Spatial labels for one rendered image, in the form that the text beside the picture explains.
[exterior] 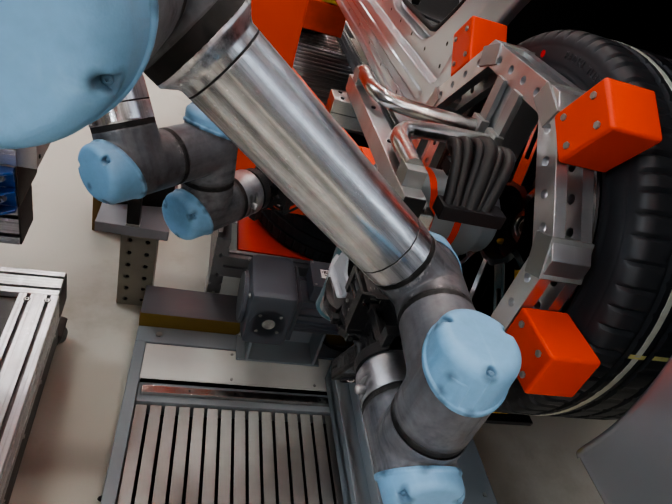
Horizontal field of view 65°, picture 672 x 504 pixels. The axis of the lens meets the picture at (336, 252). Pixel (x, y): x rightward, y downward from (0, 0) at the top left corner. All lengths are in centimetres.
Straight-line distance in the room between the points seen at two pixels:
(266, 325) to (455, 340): 98
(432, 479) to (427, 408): 7
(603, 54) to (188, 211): 62
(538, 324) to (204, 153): 48
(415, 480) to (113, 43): 39
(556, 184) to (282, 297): 78
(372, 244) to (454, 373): 13
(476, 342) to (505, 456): 141
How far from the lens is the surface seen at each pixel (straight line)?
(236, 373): 155
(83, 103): 26
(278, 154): 42
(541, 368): 70
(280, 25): 120
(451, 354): 41
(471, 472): 142
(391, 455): 50
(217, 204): 78
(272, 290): 132
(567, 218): 76
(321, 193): 44
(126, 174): 65
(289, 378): 158
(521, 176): 97
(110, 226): 138
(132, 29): 26
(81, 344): 169
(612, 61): 85
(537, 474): 185
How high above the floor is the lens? 126
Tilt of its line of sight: 34 degrees down
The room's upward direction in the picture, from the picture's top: 20 degrees clockwise
